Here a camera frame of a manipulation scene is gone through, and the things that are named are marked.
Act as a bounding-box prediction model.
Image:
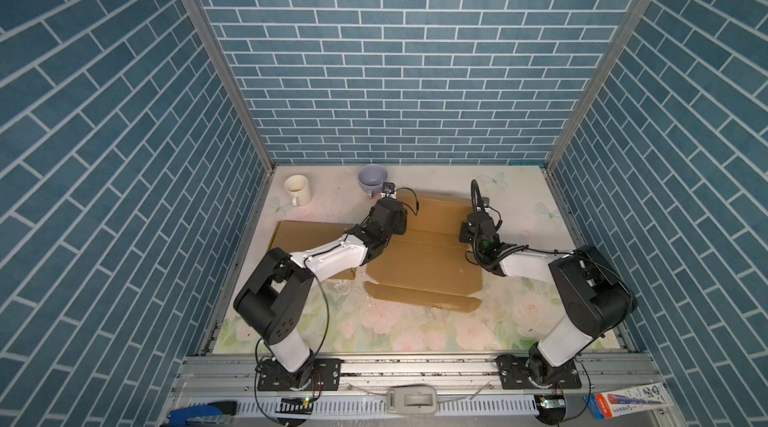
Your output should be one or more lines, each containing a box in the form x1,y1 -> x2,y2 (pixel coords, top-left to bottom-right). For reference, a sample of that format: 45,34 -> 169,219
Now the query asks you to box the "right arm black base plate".
495,354 -> 582,390

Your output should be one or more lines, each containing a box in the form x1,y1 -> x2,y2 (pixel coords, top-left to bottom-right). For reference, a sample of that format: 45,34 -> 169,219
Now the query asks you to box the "brown cardboard box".
268,220 -> 361,281

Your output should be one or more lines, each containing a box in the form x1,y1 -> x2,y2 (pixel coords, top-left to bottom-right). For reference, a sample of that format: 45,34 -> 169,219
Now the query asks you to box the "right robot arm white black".
459,208 -> 637,388

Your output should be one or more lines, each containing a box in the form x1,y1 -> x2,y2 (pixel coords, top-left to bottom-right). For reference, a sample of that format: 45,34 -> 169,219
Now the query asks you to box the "white slotted cable duct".
236,395 -> 541,419

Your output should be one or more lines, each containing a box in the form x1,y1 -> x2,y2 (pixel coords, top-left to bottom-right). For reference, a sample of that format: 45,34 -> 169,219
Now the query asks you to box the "white ceramic mug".
284,174 -> 312,207

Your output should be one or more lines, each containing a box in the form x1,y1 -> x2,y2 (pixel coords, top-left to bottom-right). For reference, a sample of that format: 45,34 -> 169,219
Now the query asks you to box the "small green circuit board right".
537,395 -> 567,410

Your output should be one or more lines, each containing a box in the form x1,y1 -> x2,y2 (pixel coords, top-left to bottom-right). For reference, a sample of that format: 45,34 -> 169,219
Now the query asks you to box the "grey plastic handle clamp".
386,384 -> 439,415

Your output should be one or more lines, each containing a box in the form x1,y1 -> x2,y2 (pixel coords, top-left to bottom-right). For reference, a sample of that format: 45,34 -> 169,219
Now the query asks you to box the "aluminium mounting rail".
170,350 -> 662,404

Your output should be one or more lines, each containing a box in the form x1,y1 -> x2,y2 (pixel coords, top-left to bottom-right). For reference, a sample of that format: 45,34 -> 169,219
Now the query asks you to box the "blue tool at bottom left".
163,401 -> 238,427

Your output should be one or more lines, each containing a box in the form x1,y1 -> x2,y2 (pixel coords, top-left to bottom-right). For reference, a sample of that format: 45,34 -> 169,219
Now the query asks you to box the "white red blue carton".
585,383 -> 673,420

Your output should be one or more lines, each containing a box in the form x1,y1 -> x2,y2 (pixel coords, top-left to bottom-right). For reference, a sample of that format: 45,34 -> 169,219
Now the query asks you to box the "lavender speckled ceramic cup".
357,164 -> 388,198

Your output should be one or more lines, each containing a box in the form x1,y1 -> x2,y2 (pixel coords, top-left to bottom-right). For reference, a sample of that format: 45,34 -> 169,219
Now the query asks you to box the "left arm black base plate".
256,357 -> 342,392

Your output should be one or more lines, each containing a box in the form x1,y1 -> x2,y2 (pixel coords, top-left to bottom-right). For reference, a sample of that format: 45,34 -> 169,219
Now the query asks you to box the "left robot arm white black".
233,196 -> 408,374

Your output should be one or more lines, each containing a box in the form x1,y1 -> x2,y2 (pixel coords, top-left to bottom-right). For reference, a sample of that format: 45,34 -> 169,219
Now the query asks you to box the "brown cardboard sheet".
364,193 -> 483,313

